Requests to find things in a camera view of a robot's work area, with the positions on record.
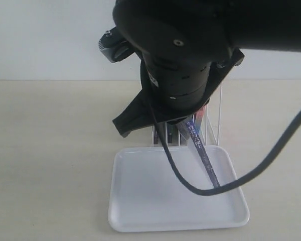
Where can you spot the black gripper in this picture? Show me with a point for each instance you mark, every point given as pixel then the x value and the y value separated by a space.
pixel 172 91

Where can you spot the red orange spine book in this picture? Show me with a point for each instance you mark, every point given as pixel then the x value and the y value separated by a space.
pixel 198 117

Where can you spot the blue moon cover book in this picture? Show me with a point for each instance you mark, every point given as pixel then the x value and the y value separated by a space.
pixel 194 135

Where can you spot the grey white spine book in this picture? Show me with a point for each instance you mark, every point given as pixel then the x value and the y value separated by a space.
pixel 184 133

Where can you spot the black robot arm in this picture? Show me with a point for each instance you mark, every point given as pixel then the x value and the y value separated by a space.
pixel 182 41

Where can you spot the black spine book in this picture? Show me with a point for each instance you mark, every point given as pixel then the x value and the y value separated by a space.
pixel 170 133

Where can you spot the dark thin book leftmost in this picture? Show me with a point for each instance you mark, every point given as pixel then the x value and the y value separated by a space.
pixel 156 139

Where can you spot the white plastic tray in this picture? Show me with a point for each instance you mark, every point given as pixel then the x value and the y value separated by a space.
pixel 146 196

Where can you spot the white wire book rack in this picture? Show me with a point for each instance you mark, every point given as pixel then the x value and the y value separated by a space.
pixel 211 125

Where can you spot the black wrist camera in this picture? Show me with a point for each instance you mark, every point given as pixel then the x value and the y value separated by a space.
pixel 114 46

